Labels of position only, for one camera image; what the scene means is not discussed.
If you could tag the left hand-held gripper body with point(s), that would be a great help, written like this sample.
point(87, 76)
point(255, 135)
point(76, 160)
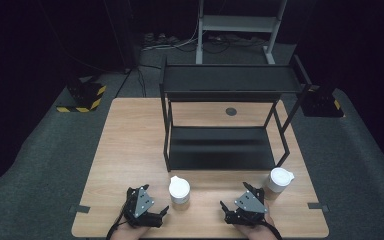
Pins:
point(139, 211)

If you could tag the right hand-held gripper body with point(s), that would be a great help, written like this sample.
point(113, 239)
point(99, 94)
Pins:
point(246, 213)

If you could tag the white-lidded spice jar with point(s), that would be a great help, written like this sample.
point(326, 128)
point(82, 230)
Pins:
point(179, 190)
point(278, 181)

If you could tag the black two-tier shelf rack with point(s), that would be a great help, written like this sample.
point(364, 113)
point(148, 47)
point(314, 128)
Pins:
point(220, 150)

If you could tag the person's right hand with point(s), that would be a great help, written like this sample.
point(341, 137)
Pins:
point(256, 231)

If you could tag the person's left hand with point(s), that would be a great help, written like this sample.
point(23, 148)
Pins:
point(128, 233)

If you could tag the grey tape piece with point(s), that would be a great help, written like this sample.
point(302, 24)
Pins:
point(318, 207)
point(79, 209)

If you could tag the round black table grommet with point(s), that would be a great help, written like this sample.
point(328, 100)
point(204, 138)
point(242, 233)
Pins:
point(231, 111)

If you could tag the black stand base striped edge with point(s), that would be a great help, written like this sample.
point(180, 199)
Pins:
point(83, 95)
point(321, 103)

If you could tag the power strip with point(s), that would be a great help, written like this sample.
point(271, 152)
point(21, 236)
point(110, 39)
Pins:
point(160, 39)

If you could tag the grey metal stand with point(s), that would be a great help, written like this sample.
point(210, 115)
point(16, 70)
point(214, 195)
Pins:
point(236, 24)

